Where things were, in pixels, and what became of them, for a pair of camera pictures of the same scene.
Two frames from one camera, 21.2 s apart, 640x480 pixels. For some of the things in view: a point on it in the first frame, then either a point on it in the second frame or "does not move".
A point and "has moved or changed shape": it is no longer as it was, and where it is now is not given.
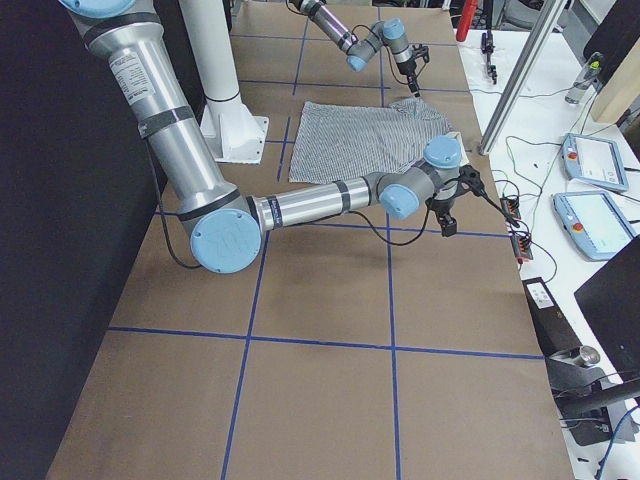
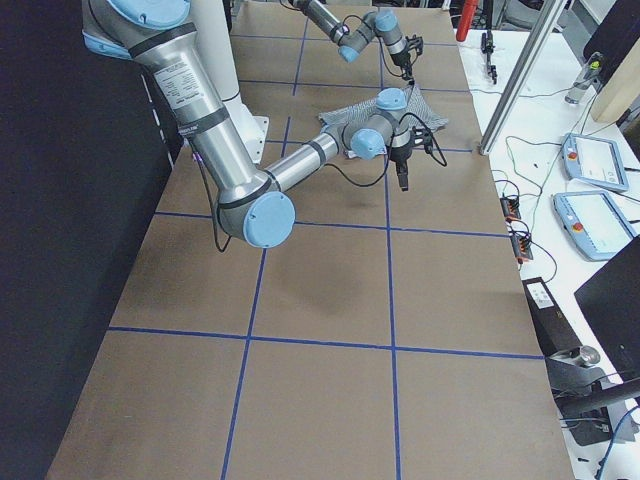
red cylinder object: x=466 y=18 does not move
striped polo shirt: x=339 y=142 has moved or changed shape
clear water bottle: x=585 y=81 does not move
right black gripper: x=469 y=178 -> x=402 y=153
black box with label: x=553 y=331 does not move
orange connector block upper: x=511 y=207 does not move
